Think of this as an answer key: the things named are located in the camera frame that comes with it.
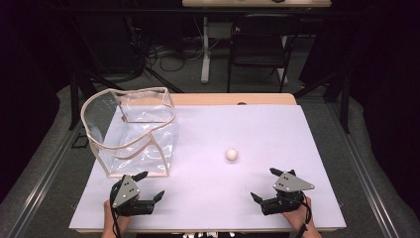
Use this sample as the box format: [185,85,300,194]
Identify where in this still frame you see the wooden table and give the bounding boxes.
[74,92,345,234]

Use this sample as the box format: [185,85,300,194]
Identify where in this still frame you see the black metal stand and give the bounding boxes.
[67,63,115,132]
[292,63,352,135]

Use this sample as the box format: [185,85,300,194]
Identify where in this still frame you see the white table mat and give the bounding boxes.
[68,104,348,232]

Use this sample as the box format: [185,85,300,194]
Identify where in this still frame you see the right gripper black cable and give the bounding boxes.
[295,197,314,238]

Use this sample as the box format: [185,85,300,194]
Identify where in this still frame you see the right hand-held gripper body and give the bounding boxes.
[261,171,315,216]

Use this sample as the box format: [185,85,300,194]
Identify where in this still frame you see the clear bag with beige trim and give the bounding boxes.
[80,86,177,179]

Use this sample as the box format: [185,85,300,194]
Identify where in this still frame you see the person's left hand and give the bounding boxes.
[103,198,132,231]

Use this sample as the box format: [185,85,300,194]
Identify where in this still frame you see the grey floor rail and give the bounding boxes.
[325,98,401,238]
[6,123,85,238]

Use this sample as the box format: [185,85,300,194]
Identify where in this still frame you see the white-legged desk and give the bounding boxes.
[181,0,333,84]

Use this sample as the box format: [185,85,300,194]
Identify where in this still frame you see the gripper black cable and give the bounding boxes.
[109,182,123,238]
[295,197,314,238]

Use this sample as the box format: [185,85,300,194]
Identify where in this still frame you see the floor cables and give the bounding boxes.
[145,36,206,72]

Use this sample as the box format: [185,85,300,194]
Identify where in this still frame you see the person's right hand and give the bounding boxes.
[281,196,314,231]

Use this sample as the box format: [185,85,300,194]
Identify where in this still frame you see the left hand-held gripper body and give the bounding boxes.
[111,174,156,217]

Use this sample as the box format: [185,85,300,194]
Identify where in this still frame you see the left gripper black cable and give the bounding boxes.
[109,182,123,238]

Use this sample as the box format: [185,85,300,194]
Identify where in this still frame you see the black folding chair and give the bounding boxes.
[226,13,303,94]

